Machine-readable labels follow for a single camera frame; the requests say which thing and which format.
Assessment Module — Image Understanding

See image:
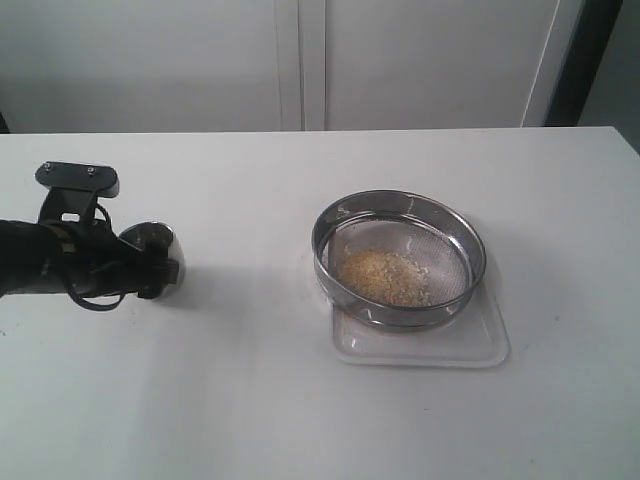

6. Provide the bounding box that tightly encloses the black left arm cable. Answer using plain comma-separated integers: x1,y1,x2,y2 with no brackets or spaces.
64,284,132,314

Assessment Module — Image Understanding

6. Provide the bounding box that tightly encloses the stainless steel cup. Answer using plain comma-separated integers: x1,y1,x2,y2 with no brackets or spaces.
119,222,186,298

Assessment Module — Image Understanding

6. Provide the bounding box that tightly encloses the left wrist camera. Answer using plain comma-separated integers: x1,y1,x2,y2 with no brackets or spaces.
35,162,120,198

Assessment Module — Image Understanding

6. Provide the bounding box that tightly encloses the round steel mesh sieve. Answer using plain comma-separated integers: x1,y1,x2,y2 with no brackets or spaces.
311,190,487,331

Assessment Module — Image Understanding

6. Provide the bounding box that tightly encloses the clear plastic tray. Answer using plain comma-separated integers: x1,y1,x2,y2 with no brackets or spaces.
332,285,510,369

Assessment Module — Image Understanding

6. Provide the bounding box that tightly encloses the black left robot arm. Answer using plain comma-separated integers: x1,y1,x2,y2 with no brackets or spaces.
1,187,186,312

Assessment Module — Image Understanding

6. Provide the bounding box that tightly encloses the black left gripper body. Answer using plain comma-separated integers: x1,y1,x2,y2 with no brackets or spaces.
38,187,145,300

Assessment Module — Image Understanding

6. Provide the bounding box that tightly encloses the yellow-white powder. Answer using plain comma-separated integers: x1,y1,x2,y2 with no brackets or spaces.
337,250,430,308

